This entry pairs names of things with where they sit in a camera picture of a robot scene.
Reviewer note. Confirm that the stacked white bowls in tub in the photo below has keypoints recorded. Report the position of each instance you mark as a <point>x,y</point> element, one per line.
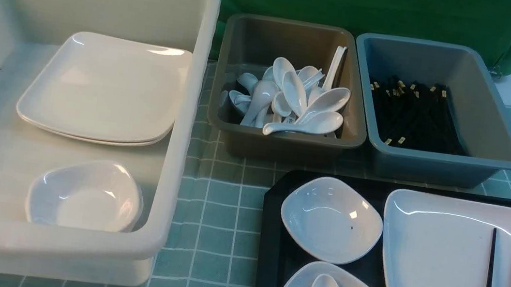
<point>98,195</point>

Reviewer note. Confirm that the brown plastic spoon bin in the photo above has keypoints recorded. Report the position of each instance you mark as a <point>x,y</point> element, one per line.
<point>251,43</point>

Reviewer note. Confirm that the large white square plate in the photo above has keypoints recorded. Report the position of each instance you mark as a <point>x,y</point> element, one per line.
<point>437,241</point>

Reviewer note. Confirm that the stacked white square plates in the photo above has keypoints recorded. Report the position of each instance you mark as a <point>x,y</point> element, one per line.
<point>107,89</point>

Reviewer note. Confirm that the pile of black chopsticks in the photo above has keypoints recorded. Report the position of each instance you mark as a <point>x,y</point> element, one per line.
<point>416,116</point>

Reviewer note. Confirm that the pile of white soup spoons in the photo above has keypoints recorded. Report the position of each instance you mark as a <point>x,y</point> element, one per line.
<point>286,99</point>

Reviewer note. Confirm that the blue-grey plastic chopstick bin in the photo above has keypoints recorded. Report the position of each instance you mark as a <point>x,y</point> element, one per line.
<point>479,113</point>

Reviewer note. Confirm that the black plastic serving tray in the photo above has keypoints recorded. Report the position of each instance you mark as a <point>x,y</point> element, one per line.
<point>280,257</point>

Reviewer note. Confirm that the green checked tablecloth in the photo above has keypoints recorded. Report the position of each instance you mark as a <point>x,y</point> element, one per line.
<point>213,239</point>

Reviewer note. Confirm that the large white plastic tub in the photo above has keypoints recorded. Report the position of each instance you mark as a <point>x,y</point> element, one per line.
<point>31,31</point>

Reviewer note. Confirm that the white bowl with speck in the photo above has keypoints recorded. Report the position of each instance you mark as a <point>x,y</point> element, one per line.
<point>331,221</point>

